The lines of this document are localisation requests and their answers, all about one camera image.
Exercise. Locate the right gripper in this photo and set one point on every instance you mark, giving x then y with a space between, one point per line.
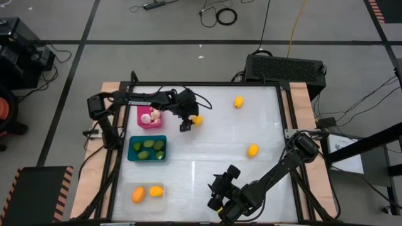
232 201

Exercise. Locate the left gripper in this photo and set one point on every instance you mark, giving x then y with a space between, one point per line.
186 103

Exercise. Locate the yellow lemon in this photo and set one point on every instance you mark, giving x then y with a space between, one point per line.
252 150
198 120
239 101
156 191

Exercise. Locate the white garlic bulb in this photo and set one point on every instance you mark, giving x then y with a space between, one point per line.
154 113
157 121

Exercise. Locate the green lime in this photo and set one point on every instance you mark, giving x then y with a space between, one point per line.
149 143
160 155
137 146
143 154
159 145

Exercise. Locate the beige garlic bulb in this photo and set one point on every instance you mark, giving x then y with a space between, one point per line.
146 118

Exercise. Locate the large orange-yellow lemon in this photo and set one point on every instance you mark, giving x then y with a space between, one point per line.
138 194

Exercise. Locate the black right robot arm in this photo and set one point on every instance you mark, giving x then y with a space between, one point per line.
276 174

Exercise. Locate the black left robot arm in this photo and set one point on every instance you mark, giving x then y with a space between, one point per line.
141 101

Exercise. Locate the pink basket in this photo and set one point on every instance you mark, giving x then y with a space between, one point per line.
140 110

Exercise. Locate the teal basket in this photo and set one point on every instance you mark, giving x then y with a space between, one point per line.
131 158

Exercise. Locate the clear plastic basket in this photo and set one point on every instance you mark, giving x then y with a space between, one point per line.
147 204

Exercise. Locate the wooden table board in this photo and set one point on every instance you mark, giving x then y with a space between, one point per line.
301 103
91 175

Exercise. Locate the black computer case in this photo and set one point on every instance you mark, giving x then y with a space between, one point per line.
284 70

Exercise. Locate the black power strip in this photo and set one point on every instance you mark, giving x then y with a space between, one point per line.
154 5

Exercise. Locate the black power brick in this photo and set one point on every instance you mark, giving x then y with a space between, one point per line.
326 121

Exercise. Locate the white paper sheet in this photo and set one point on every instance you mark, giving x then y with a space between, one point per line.
345 153

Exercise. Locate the black diagonal beam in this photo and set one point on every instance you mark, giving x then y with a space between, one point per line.
364 144

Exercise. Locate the black mat with striped edge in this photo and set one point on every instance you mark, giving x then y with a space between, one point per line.
387 9
37 194

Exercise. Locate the black stand legs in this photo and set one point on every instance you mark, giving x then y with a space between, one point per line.
391 182

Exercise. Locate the black equipment cart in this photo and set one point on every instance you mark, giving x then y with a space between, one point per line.
22 53

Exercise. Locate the orange and black round object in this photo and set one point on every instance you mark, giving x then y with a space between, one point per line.
4 110

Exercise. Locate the black table frame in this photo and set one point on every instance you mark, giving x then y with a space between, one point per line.
201 84

